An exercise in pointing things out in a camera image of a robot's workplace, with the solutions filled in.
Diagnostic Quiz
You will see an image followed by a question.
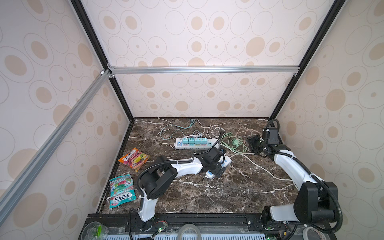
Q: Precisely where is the white blue power strip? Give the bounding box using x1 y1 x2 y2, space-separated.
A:
206 156 232 179

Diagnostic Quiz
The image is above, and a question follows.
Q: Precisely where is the green cable bundle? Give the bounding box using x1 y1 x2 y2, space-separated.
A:
220 131 250 155

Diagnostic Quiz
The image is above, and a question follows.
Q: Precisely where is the light green charger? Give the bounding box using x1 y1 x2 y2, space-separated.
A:
233 139 241 148

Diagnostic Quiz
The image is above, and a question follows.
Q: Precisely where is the white grey cable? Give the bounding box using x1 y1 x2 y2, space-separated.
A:
208 125 226 140

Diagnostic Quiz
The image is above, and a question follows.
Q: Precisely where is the white multicolour power strip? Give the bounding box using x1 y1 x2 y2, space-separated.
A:
174 137 217 150

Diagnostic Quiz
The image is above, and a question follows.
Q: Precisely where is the thin white usb cable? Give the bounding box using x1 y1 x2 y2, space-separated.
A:
154 117 178 149

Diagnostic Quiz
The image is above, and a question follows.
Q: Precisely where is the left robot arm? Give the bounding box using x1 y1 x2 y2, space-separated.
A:
137 131 232 223

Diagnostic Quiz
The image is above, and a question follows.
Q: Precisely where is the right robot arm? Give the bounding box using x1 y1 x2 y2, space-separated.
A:
246 119 343 234

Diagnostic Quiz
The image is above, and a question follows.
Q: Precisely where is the orange snack bag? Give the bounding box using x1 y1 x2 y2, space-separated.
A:
119 148 150 172

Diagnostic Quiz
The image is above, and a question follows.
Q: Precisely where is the horizontal aluminium bar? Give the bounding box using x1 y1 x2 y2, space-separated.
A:
108 65 300 75

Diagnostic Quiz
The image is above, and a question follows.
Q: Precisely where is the clear tube loop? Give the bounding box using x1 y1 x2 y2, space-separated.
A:
176 223 202 240

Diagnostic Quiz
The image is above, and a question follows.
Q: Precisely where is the teal snack bag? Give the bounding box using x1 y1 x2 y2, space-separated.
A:
109 175 136 209

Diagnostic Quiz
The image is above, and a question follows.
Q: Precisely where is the tape roll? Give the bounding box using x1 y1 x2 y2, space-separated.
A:
302 227 321 240

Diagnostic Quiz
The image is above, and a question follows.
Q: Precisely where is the clear plastic cup green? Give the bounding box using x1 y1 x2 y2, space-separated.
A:
81 222 109 240

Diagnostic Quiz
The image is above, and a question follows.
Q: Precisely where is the left diagonal aluminium bar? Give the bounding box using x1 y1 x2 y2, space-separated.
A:
1 70 112 225

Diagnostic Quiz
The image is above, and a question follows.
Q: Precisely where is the thick white power cord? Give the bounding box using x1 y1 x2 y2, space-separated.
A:
229 152 295 182

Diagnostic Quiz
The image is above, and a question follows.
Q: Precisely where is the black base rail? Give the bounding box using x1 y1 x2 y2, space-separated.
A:
79 213 336 240

